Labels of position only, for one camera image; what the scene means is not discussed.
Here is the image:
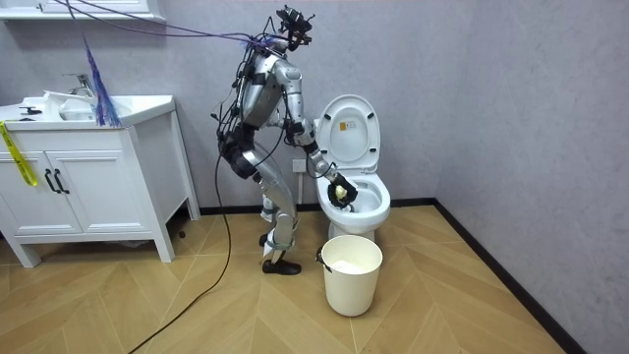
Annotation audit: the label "chrome faucet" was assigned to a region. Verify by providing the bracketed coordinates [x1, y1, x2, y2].
[62, 73, 95, 98]

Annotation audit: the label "white toilet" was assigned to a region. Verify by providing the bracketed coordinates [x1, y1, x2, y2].
[313, 93, 392, 243]

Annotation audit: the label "robot body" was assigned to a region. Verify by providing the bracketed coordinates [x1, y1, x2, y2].
[210, 4, 316, 166]

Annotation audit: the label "white wall cabinet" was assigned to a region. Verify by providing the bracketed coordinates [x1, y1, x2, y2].
[0, 0, 166, 23]

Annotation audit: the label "cream plastic bucket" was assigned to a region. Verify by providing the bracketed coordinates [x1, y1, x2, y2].
[316, 234, 384, 319]

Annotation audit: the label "white vanity cabinet with sink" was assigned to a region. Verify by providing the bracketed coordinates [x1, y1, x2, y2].
[0, 92, 201, 269]

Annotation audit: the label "toilet brush with black head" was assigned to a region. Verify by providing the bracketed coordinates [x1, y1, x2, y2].
[333, 184, 358, 213]

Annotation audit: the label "black floor cable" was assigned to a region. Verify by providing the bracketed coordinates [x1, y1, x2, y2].
[127, 147, 234, 354]

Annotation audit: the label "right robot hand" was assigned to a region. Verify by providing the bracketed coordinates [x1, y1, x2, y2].
[327, 171, 360, 208]

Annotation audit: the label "yellow tape strip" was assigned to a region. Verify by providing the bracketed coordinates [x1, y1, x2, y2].
[0, 120, 39, 188]

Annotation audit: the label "cable bundle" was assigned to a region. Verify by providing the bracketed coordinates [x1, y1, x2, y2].
[51, 0, 281, 129]

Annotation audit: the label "robot legs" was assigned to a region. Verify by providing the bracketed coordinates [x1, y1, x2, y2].
[223, 140, 303, 276]

